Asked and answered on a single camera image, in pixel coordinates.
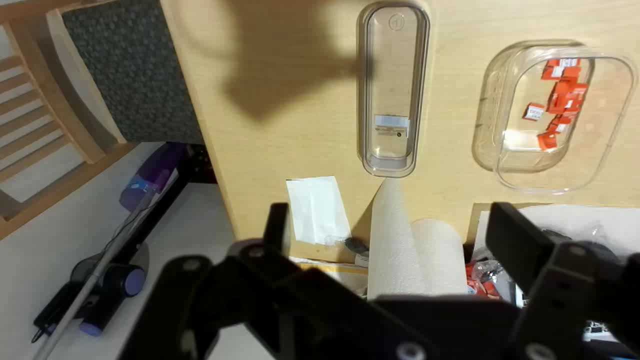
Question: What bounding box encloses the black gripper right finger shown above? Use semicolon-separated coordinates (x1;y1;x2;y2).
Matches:
486;201;640;360

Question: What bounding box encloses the black camera tripod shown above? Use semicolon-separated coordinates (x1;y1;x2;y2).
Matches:
29;166;218;347

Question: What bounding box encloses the wooden chair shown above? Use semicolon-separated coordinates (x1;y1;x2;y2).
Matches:
0;0;207;243

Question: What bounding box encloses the clear plastic bowl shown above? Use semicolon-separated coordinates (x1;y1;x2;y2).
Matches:
470;38;639;197

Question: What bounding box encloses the white paper towel roll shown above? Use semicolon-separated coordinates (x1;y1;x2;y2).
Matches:
366;178;473;303

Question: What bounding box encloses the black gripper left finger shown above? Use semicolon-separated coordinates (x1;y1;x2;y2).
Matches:
118;203;428;360

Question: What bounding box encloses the purple bottle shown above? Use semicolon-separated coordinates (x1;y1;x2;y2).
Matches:
118;142;188;214

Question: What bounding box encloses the red snack bag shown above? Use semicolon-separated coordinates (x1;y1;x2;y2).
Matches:
467;258;525;309

